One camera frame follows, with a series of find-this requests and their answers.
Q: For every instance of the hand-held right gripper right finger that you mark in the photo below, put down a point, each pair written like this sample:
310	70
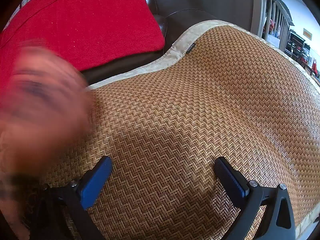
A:
233	180

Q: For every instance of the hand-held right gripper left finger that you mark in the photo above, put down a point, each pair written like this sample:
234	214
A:
96	180

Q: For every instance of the pink floral garment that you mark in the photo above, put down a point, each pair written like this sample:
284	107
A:
45	105

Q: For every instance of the woven rattan mat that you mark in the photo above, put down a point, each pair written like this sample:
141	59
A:
187	105

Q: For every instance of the black storage rack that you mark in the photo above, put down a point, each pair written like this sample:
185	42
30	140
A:
297	45

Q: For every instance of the red cushion cover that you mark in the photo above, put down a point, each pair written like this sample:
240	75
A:
87	25

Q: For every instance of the dark brown leather sofa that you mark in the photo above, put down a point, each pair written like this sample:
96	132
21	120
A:
180	15

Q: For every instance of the orange wall sign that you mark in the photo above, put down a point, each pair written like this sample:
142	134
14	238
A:
307	33

